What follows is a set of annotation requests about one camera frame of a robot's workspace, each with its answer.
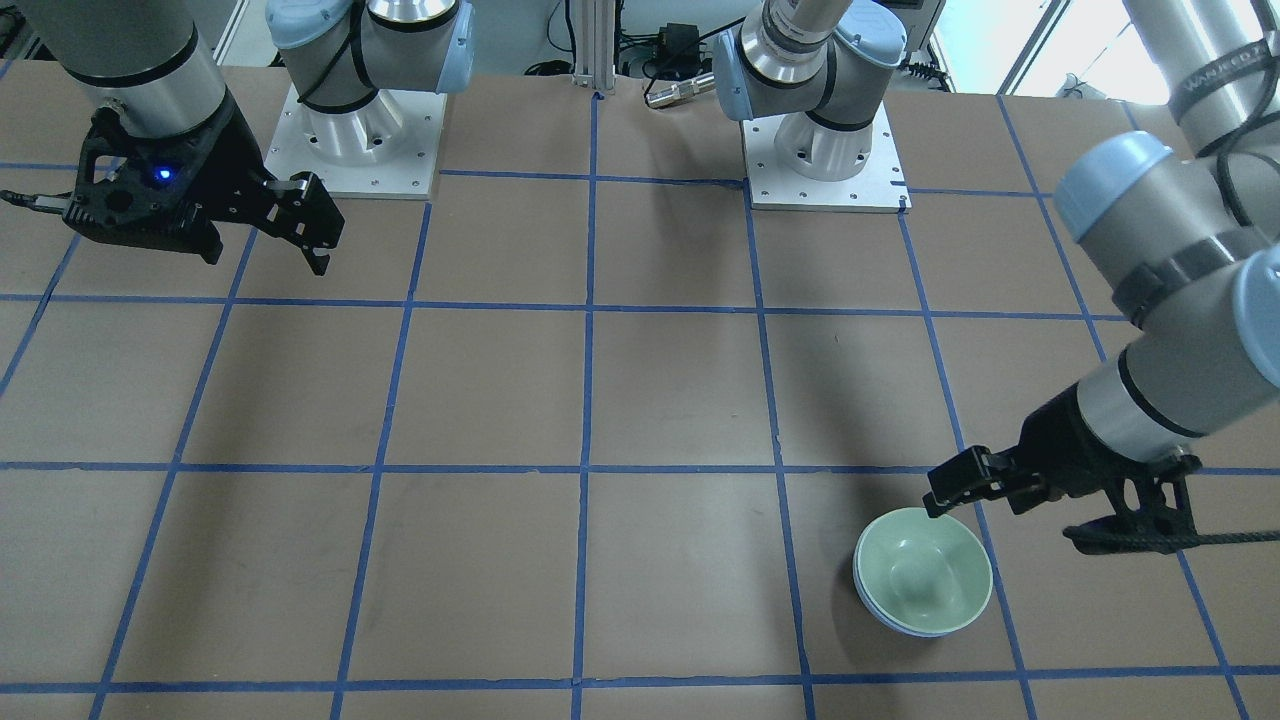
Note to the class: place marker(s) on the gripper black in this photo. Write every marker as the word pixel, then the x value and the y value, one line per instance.
pixel 1072 428
pixel 232 152

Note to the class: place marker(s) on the green bowl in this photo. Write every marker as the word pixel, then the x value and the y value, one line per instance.
pixel 913 526

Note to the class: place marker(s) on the silver cylindrical connector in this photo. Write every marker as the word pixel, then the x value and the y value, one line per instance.
pixel 680 92

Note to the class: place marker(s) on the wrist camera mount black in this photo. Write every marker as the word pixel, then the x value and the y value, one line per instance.
pixel 139 192

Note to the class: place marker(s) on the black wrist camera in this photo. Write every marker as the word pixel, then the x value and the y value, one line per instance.
pixel 1152 511

